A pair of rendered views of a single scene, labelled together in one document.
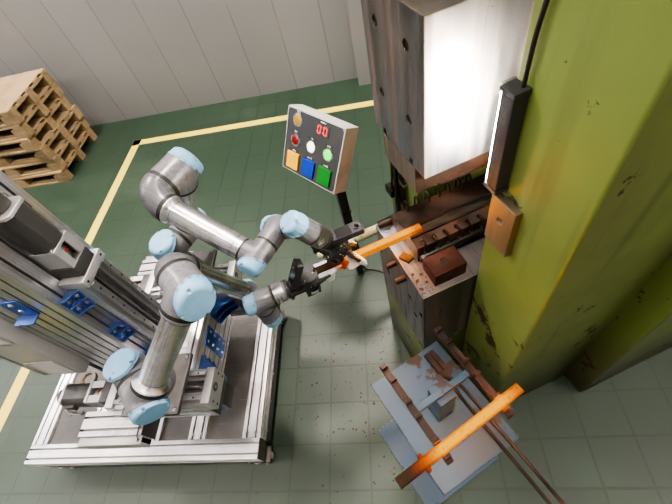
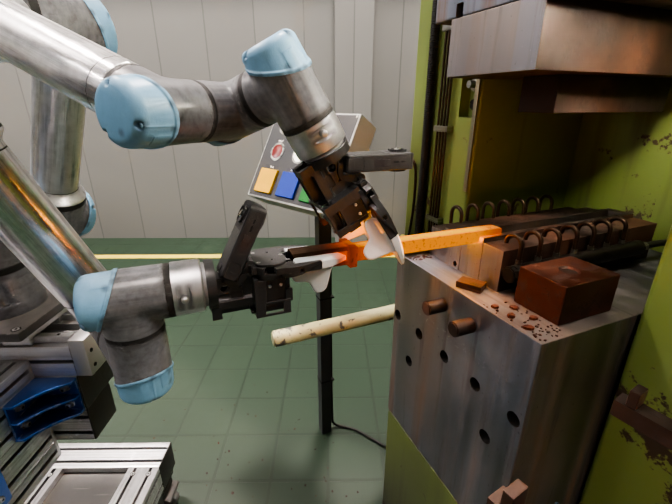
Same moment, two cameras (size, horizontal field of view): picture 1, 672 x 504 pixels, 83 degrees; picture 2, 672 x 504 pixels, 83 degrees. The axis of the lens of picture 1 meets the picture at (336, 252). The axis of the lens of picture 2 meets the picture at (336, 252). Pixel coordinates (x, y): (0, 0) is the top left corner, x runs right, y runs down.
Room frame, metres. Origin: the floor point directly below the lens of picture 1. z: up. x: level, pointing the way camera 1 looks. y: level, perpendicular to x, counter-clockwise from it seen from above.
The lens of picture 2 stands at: (0.23, 0.16, 1.23)
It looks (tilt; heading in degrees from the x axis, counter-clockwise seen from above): 21 degrees down; 344
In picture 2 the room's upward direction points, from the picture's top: straight up
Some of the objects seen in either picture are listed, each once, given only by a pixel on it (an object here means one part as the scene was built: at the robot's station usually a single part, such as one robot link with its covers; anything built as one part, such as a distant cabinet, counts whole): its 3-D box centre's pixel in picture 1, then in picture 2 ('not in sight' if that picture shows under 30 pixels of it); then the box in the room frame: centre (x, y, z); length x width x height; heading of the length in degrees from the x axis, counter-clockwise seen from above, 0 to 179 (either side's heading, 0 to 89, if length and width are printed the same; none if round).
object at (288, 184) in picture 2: (308, 168); (289, 185); (1.32, 0.00, 1.01); 0.07 x 0.05 x 0.07; 32
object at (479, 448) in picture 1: (440, 410); not in sight; (0.29, -0.17, 0.67); 0.40 x 0.30 x 0.02; 16
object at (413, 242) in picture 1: (454, 213); (540, 237); (0.86, -0.47, 0.96); 0.42 x 0.20 x 0.09; 97
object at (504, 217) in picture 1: (501, 224); not in sight; (0.54, -0.43, 1.27); 0.09 x 0.02 x 0.17; 7
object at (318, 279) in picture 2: (331, 275); (320, 274); (0.75, 0.04, 0.98); 0.09 x 0.03 x 0.06; 94
